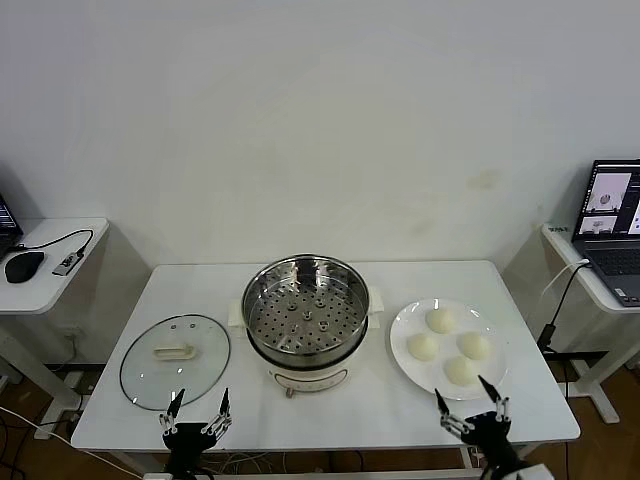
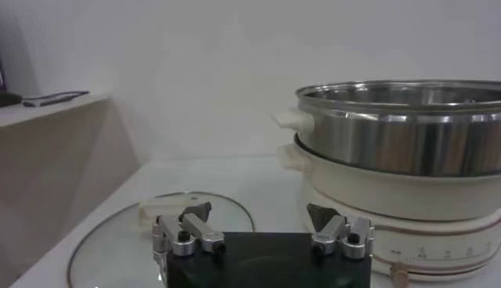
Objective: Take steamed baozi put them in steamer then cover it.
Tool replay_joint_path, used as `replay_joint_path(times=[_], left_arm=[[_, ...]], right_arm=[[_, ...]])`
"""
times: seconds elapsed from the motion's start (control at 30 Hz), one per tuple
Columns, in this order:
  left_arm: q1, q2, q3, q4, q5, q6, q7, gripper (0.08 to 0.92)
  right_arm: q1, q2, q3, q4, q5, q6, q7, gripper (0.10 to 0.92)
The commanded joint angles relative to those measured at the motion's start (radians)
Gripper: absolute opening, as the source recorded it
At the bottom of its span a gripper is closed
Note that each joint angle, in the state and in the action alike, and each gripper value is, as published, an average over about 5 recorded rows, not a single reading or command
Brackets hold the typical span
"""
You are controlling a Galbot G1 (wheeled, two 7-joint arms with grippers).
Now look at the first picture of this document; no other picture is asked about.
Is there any black flat bar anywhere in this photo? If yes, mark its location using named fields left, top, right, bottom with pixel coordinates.
left=542, top=349, right=610, bottom=362

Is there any white steamed baozi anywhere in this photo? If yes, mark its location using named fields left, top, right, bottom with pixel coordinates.
left=406, top=333, right=440, bottom=361
left=457, top=331, right=492, bottom=361
left=444, top=355, right=480, bottom=387
left=424, top=307, right=459, bottom=335

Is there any grey laptop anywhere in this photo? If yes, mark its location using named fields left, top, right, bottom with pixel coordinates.
left=571, top=158, right=640, bottom=307

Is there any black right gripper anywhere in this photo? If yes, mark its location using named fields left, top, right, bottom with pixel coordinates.
left=433, top=374, right=515, bottom=459

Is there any perforated steel steamer basket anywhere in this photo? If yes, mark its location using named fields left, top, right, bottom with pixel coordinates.
left=241, top=253, right=371, bottom=369

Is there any grey usb hub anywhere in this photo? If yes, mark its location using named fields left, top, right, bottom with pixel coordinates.
left=52, top=251, right=85, bottom=277

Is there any round white plate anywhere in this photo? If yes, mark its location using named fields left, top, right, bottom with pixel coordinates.
left=389, top=298, right=510, bottom=401

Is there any black laptop cable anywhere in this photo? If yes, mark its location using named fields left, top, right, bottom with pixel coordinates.
left=547, top=262, right=594, bottom=329

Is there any white laptop cable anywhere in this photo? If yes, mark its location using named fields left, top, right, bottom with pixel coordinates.
left=541, top=258, right=591, bottom=301

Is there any black usb hub cable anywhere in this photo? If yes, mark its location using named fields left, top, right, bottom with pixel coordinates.
left=13, top=228, right=95, bottom=259

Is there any black computer mouse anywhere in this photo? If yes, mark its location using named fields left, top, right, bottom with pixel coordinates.
left=3, top=251, right=46, bottom=285

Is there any cream electric cooking pot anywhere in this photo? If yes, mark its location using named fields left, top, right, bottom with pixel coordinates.
left=227, top=284, right=386, bottom=400

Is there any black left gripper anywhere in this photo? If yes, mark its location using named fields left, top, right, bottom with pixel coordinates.
left=158, top=386, right=234, bottom=454

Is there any white cable bundle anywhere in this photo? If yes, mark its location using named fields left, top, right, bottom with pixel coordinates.
left=199, top=449, right=284, bottom=474

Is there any white table leg frame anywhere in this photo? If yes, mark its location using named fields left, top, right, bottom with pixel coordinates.
left=144, top=444, right=489, bottom=480

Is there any white floor cable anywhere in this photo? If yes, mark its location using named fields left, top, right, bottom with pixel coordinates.
left=0, top=404, right=126, bottom=469

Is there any white side table with mouse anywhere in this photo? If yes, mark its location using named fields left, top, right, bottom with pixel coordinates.
left=0, top=216, right=110, bottom=441

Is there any round glass pot lid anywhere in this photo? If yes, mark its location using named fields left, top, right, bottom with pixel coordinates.
left=118, top=313, right=232, bottom=412

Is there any white side table with label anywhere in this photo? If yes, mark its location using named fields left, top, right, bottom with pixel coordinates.
left=541, top=222, right=640, bottom=425

